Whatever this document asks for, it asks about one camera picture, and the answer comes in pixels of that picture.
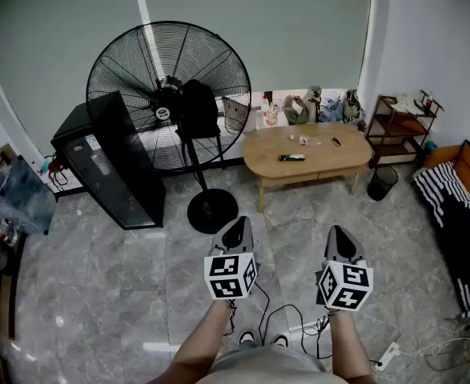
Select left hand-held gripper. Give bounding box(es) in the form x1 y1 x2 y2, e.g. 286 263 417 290
203 215 259 302

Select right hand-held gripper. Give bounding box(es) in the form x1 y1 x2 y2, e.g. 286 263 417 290
316 225 375 314

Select black mesh waste bin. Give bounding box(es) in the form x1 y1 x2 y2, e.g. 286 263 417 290
366 165 400 202

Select clear plastic water bottle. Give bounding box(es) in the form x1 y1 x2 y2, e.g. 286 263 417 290
289 133 323 150

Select person's left forearm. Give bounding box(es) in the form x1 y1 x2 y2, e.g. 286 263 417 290
148 298 235 384

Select person's right forearm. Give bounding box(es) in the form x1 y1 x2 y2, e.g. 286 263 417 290
328 310 376 380

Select wooden coffee table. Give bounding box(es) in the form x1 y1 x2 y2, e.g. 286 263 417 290
242 122 374 214

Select white power strip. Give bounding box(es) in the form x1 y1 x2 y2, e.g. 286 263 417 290
372 342 402 372

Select black white striped blanket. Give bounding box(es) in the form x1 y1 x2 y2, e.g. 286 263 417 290
412 161 470 319

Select wooden shelf rack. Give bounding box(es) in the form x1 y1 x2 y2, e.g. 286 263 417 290
364 89 445 170

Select white tote bag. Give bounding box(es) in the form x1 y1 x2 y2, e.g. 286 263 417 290
220 96 247 135

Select person's grey shirt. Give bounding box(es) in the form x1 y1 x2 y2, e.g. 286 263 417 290
194 344 334 384

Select orange sofa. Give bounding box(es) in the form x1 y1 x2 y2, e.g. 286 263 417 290
422 138 470 211

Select dark bin teal liner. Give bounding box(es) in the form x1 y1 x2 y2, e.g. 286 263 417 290
422 140 440 163

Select black glass-door fridge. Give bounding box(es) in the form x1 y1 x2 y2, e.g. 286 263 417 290
50 90 167 230

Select black backpack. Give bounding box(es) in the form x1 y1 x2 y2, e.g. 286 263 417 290
180 78 222 139

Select olive green bag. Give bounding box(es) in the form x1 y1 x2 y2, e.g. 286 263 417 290
283 94 311 126

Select light blue clothing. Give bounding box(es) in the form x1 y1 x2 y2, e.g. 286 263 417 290
318 92 346 123

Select crumpled white cloth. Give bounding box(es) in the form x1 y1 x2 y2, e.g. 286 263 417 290
390 94 426 115

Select clear plastic bag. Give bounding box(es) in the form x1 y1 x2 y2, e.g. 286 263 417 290
0 156 58 235

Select dark wooden bench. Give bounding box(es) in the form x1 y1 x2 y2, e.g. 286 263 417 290
0 234 30 342

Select cardboard box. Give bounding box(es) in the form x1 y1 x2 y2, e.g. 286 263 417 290
0 142 19 171

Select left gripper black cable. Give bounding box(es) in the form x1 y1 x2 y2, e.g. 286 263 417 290
224 281 271 347

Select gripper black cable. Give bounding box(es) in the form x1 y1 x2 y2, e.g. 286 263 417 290
264 304 331 359
224 281 271 347

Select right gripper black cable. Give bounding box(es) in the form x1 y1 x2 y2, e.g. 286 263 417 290
264 304 331 359

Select black pedestal fan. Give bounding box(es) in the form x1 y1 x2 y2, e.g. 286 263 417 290
85 21 253 235

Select grey chain handbag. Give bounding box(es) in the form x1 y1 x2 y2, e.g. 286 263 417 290
342 89 366 126

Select beige tote brown straps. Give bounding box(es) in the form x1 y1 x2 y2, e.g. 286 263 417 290
306 86 323 123

